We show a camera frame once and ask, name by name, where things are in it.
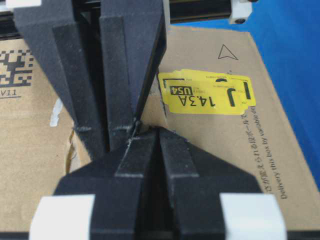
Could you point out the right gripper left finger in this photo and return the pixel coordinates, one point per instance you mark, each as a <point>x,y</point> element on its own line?
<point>101,201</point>

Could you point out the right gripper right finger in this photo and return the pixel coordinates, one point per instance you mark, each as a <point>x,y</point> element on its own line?
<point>212,199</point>

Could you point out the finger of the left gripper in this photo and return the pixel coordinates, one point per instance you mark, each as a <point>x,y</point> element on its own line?
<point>68,51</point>
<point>132,50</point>

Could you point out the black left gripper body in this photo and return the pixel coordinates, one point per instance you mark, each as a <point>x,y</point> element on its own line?
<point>125,15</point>

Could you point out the brown cardboard box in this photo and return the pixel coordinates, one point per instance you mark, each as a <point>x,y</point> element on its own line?
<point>38,145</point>

